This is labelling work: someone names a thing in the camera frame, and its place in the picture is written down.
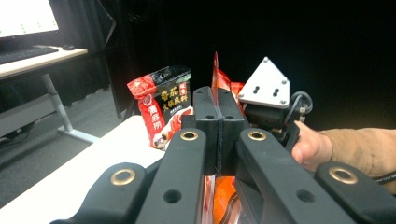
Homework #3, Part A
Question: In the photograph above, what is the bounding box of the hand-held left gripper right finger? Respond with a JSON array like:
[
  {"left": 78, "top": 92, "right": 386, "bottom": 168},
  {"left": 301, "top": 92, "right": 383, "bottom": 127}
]
[{"left": 218, "top": 88, "right": 250, "bottom": 175}]

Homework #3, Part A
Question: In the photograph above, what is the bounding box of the black keyboard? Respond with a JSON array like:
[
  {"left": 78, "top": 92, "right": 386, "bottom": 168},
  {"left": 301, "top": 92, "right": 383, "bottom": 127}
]
[{"left": 0, "top": 46, "right": 60, "bottom": 65}]

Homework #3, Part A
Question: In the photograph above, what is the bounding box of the large orange food packet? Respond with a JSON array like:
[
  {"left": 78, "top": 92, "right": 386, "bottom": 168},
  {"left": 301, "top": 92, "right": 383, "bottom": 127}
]
[{"left": 201, "top": 50, "right": 248, "bottom": 224}]

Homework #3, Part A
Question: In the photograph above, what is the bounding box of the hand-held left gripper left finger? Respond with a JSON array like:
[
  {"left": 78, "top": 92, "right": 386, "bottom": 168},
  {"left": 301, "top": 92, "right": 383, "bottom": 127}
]
[{"left": 181, "top": 87, "right": 222, "bottom": 175}]

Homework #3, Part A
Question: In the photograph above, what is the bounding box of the dark curtain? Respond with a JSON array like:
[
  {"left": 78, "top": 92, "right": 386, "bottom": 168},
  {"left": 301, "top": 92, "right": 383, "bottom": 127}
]
[{"left": 46, "top": 0, "right": 125, "bottom": 104}]

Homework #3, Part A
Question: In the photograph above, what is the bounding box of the computer monitor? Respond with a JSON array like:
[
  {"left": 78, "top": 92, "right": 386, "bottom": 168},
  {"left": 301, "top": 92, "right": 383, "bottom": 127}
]
[{"left": 0, "top": 0, "right": 60, "bottom": 39}]

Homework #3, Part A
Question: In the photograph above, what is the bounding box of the white-framed desk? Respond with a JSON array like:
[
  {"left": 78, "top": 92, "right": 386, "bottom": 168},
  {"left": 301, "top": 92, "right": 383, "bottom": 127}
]
[{"left": 0, "top": 46, "right": 101, "bottom": 145}]

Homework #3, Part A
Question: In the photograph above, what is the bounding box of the right hand-held gripper cable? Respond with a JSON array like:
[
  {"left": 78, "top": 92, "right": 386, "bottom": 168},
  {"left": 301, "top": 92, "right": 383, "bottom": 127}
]
[{"left": 288, "top": 91, "right": 396, "bottom": 185}]

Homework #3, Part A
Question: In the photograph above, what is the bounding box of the large red black packet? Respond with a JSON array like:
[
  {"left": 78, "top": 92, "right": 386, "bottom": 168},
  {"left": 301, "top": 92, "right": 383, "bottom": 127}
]
[{"left": 126, "top": 64, "right": 194, "bottom": 151}]

